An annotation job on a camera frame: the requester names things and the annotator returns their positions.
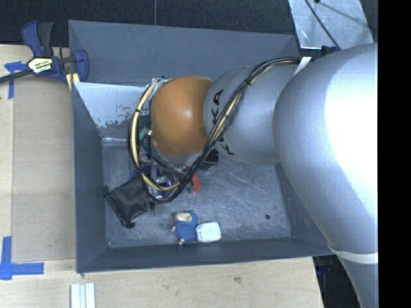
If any orange and green toy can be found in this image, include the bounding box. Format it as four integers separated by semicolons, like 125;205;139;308
186;173;202;193

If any black cloth pouch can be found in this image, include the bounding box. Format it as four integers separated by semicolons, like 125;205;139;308
103;175;155;229

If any blue toy figure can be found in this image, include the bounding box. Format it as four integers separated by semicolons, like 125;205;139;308
170;209;200;246

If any small white box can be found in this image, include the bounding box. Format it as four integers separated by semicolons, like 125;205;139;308
195;221;222;244

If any grey metal bin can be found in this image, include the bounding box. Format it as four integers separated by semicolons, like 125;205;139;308
67;19;335;274

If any pale wood board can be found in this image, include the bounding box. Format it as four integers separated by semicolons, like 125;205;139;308
11;75;78;263

